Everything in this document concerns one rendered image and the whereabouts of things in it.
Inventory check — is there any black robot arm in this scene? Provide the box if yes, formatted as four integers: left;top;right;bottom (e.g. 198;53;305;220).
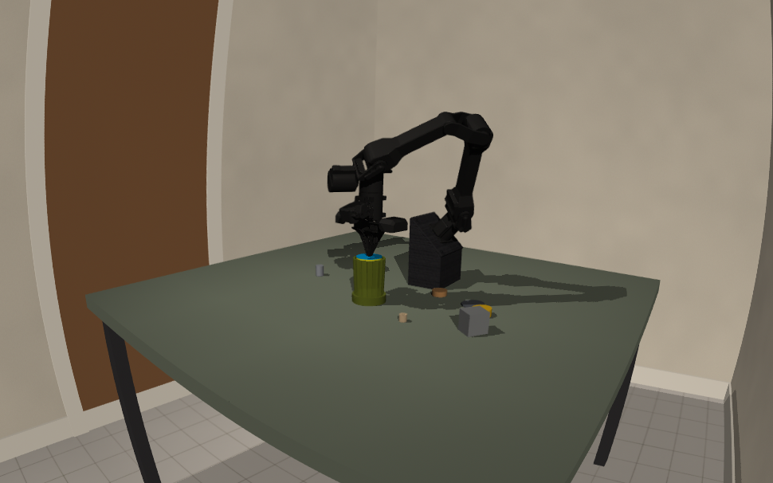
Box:
328;112;493;243

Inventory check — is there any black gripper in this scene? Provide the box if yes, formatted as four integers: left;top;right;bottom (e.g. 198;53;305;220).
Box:
352;192;408;257

